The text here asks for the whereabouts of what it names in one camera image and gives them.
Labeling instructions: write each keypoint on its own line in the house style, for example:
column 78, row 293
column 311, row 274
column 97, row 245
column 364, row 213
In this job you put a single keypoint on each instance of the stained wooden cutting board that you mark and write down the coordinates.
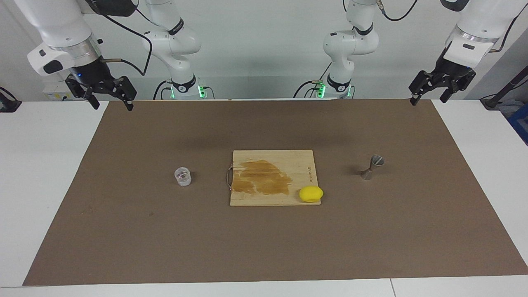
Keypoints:
column 297, row 169

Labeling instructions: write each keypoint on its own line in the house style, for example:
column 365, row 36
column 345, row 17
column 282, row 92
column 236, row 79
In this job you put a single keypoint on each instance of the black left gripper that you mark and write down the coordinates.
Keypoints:
column 451, row 66

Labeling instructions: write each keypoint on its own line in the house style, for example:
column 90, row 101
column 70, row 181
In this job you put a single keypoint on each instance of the black stand pole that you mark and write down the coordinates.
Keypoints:
column 509, row 86

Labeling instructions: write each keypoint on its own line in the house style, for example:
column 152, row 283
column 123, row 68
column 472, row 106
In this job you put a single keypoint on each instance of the brown table mat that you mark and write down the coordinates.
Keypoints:
column 165, row 231

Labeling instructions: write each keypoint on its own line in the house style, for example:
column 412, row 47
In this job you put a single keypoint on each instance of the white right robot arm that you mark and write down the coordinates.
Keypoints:
column 53, row 24

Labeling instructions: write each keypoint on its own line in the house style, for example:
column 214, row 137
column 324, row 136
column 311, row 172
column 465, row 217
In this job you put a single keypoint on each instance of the yellow lemon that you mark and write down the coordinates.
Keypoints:
column 311, row 194

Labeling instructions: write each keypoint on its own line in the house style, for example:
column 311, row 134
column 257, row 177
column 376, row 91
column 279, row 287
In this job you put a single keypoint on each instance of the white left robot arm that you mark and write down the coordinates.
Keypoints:
column 474, row 24

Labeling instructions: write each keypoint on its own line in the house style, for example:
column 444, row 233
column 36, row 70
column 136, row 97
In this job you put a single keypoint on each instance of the steel cocktail jigger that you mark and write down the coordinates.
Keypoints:
column 370, row 169

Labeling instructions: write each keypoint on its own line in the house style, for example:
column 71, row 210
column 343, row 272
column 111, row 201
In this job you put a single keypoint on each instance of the blue box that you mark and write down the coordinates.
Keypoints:
column 520, row 123

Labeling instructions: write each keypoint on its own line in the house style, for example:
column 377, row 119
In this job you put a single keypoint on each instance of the white wall power box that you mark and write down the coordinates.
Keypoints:
column 55, row 95

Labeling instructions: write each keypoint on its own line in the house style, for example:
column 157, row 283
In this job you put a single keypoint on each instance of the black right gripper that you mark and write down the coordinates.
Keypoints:
column 93, row 72

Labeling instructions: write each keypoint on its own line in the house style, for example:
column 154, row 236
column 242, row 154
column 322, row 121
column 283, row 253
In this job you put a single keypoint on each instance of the black table clamp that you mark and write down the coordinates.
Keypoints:
column 9, row 105

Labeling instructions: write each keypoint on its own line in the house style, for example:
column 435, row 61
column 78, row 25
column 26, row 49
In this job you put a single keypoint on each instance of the clear glass cup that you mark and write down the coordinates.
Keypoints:
column 182, row 177

